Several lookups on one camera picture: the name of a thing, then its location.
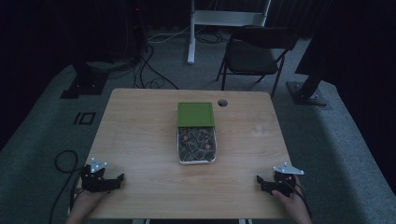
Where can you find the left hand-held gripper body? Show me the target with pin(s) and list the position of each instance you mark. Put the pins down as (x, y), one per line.
(93, 182)

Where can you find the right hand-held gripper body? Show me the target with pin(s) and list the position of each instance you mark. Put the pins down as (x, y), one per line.
(285, 180)

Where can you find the white box drawer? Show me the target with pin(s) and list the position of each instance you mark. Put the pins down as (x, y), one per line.
(196, 161)

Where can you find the green box sleeve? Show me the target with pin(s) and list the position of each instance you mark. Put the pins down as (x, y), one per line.
(195, 114)

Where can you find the person's left hand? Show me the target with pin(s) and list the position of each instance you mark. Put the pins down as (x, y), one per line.
(88, 199)

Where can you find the person's right hand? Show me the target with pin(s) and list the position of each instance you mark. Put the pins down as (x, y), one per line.
(291, 200)

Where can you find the pile of dark patterned packets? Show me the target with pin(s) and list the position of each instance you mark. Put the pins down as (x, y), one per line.
(196, 144)

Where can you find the black slanted stand with base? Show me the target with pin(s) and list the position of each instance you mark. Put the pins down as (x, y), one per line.
(308, 90)

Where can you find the black stand with flat base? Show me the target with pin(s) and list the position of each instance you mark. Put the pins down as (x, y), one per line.
(85, 82)

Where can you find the black folding chair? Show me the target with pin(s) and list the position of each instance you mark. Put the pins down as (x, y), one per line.
(253, 56)

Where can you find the dark pole with red light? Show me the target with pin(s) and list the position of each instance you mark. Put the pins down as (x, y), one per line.
(138, 28)

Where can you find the white metal stand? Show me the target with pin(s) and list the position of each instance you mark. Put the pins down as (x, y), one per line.
(199, 18)

